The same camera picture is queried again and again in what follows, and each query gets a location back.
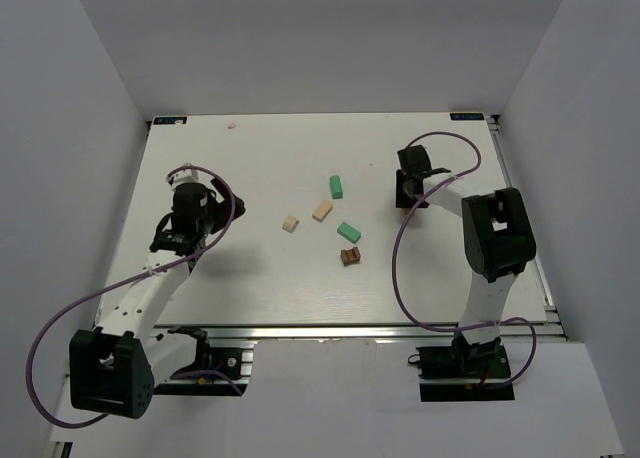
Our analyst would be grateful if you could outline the tan rectangular wood block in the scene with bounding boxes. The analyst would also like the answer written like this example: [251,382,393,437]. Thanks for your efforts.
[312,200,333,223]

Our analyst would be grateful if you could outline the green rectangular block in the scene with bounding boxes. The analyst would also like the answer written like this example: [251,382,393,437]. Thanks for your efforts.
[337,222,362,244]

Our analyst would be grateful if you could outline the purple cable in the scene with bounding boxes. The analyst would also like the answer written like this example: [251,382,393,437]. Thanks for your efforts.
[391,130,539,390]
[25,165,237,427]

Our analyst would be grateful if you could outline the right blue corner label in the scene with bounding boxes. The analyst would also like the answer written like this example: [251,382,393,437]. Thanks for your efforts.
[449,112,485,121]

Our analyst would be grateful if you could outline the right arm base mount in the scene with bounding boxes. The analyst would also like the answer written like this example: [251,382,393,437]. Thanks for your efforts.
[407,346,515,403]

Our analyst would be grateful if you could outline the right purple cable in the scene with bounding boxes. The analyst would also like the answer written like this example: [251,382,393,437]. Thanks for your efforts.
[391,130,539,390]

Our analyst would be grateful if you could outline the beige arch block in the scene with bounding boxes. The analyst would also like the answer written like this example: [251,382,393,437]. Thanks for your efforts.
[282,216,299,233]

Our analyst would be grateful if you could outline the blue corner label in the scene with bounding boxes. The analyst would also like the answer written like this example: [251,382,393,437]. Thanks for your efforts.
[152,116,187,126]
[449,112,485,121]

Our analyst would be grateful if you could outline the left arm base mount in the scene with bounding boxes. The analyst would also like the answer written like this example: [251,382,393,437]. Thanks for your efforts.
[146,326,248,397]

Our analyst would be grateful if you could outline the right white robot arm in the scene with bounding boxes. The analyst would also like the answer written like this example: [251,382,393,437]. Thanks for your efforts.
[396,145,537,361]

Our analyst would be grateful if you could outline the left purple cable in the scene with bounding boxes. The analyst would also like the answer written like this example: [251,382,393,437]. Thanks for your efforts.
[25,165,237,427]

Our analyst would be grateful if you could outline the green cylinder block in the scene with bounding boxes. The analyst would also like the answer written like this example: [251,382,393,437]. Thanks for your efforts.
[329,175,344,199]

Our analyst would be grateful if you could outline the brown notched block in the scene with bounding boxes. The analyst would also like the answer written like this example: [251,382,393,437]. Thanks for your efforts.
[340,247,361,266]

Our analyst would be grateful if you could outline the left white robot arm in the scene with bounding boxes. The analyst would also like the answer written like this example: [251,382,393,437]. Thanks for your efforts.
[69,172,245,419]

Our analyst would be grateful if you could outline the left blue corner label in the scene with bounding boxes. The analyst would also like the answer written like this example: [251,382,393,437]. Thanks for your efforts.
[152,116,187,126]

